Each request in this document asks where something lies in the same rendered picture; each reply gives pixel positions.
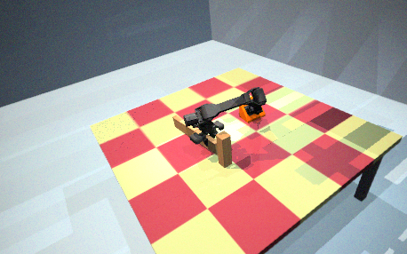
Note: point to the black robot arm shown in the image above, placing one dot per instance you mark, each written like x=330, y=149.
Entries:
x=206, y=112

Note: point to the brown wooden post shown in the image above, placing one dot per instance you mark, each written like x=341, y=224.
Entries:
x=224, y=149

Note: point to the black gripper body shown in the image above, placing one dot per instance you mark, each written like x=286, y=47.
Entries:
x=206, y=129

